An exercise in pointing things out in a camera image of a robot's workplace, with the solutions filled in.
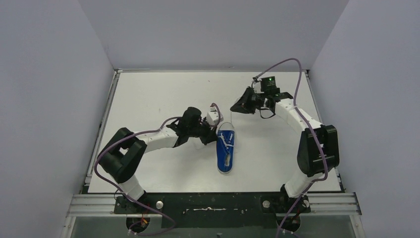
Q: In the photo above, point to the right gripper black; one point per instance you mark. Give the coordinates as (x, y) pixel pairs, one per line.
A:
(243, 105)

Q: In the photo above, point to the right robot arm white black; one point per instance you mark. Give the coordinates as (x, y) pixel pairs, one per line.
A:
(318, 151)

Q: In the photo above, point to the blue canvas sneaker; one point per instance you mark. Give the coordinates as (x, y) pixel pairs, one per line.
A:
(225, 163)

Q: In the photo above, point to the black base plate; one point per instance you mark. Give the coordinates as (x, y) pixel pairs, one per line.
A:
(227, 209)

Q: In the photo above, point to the white shoelace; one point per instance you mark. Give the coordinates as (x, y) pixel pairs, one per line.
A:
(226, 137)

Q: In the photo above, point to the left side aluminium rail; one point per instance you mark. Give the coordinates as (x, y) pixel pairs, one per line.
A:
(102, 124)

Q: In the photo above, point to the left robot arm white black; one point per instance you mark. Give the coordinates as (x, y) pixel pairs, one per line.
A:
(121, 156)

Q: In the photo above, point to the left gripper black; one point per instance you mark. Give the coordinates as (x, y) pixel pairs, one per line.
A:
(206, 133)

